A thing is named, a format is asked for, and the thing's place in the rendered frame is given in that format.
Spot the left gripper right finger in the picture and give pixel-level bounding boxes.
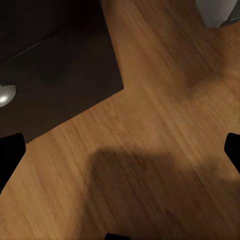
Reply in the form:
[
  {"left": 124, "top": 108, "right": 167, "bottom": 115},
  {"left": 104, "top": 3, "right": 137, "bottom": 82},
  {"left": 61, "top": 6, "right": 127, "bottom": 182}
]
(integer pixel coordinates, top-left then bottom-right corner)
[{"left": 224, "top": 133, "right": 240, "bottom": 173}]

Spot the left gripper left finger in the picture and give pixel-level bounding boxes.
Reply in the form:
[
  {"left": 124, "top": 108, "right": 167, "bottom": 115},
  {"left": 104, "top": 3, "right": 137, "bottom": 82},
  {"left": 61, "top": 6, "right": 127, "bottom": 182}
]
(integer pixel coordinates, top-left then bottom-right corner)
[{"left": 0, "top": 133, "right": 26, "bottom": 193}]

